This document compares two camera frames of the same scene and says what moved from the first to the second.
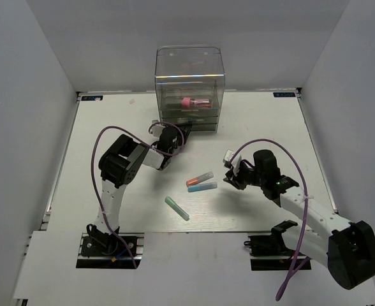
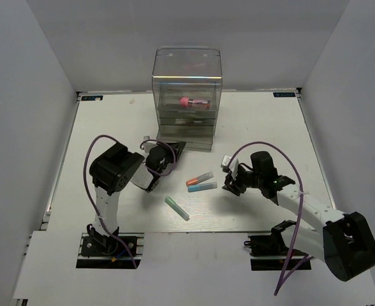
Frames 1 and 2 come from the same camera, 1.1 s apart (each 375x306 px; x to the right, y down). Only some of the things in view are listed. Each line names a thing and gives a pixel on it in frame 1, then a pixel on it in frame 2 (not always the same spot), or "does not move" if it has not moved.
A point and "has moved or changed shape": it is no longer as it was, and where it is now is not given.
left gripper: [185, 129] -> [177, 147]
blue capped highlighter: [202, 187] does not move
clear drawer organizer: [190, 85] has moved or changed shape
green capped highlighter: [175, 206] does not move
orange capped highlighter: [199, 179] does not move
